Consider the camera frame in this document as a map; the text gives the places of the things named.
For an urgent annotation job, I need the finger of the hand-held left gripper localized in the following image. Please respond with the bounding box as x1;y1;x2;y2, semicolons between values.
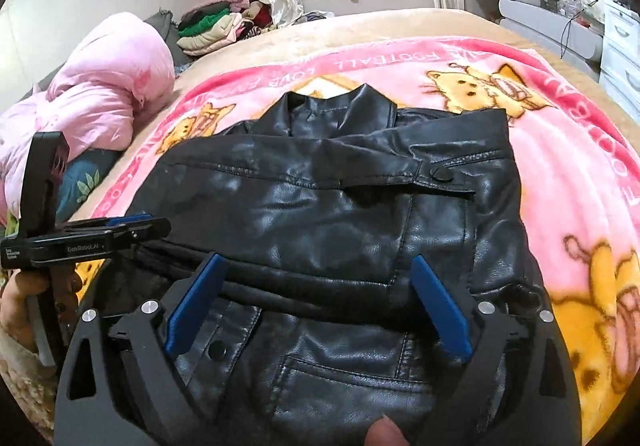
65;213;173;247

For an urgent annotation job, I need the person's left hand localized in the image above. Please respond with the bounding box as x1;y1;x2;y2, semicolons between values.
0;270;84;342

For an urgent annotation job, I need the pink printed blanket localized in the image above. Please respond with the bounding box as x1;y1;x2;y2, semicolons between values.
75;35;640;437

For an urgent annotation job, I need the white drawer cabinet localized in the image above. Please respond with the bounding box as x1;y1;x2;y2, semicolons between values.
597;0;640;122

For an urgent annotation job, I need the pile of folded clothes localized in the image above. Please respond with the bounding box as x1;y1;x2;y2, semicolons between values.
175;0;281;58

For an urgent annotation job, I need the black cable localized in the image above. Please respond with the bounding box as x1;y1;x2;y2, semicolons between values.
560;0;621;60

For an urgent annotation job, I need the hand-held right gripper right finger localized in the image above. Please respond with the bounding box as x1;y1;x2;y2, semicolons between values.
410;253;583;446

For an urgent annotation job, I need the person's right hand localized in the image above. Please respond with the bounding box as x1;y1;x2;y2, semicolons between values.
364;415;407;446

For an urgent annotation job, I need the beige bed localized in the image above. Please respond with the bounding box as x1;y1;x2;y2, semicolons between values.
0;6;640;442

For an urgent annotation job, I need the pink duvet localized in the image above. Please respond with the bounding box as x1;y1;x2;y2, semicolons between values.
0;11;176;227

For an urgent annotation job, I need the black leather jacket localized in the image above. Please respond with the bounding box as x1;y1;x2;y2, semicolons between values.
95;82;556;446

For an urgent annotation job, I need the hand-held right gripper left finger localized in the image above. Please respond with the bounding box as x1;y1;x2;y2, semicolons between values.
54;252;231;446

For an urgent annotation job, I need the grey vanity desk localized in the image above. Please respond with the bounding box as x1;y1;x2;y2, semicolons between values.
467;0;603;70

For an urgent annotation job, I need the dark floral pillow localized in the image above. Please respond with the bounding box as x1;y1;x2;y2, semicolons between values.
0;149;123;237

